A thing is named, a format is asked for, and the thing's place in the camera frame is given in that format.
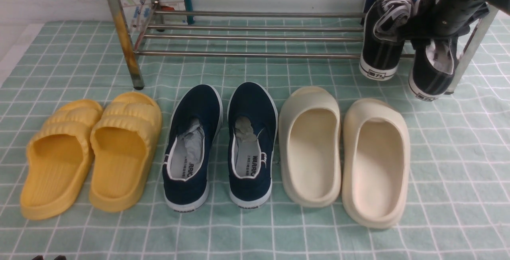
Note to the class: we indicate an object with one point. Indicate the cream slide slipper left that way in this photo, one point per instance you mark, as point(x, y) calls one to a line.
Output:
point(309, 137)

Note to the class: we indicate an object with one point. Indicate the yellow slide slipper left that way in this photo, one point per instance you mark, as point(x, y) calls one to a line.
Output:
point(59, 158)

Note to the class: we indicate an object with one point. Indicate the navy slip-on shoe left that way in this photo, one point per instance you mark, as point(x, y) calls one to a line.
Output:
point(195, 123)

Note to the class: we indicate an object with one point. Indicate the green checked cloth mat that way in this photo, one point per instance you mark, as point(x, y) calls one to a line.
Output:
point(458, 197)

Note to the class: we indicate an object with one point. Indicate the navy slip-on shoe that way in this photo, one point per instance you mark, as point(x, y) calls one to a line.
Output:
point(195, 123)
point(252, 119)

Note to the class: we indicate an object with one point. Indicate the yellow slide slipper right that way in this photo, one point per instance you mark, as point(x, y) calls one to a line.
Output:
point(124, 142)

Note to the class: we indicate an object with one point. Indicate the yellow slide slipper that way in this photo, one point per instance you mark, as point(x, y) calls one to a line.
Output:
point(124, 142)
point(59, 158)

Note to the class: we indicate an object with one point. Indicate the navy slip-on shoe right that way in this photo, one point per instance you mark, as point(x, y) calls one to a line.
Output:
point(252, 119)

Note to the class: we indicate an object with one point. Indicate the cream slide slipper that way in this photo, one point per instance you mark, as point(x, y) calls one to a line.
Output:
point(377, 163)
point(309, 137)

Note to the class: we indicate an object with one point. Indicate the cream slide slipper right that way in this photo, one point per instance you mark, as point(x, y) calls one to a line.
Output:
point(377, 163)

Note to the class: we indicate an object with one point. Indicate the black canvas sneaker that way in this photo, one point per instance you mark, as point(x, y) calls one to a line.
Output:
point(434, 68)
point(382, 47)

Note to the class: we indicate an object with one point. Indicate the metal shoe rack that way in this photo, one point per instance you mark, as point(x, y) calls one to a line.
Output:
point(157, 30)

